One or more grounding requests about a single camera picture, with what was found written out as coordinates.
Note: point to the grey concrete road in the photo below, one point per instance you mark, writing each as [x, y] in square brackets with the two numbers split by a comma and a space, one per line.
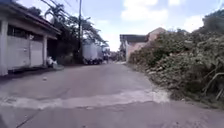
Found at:
[100, 80]

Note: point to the white box truck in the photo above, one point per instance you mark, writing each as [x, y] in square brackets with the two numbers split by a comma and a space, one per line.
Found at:
[90, 52]

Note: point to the tan building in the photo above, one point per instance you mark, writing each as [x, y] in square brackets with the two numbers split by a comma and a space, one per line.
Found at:
[136, 48]

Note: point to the dark-roofed building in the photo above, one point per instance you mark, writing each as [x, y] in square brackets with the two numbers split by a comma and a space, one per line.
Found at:
[131, 37]

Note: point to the dark utility pole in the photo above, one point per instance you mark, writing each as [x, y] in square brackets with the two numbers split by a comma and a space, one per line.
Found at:
[80, 26]

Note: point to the group of trees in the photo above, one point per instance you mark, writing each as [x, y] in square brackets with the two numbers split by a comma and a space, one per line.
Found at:
[66, 30]

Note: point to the overgrown green bushes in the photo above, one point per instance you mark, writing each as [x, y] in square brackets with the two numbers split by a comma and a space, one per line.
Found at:
[186, 60]

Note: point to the white building with gates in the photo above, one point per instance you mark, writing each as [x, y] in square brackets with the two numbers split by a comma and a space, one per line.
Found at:
[20, 50]

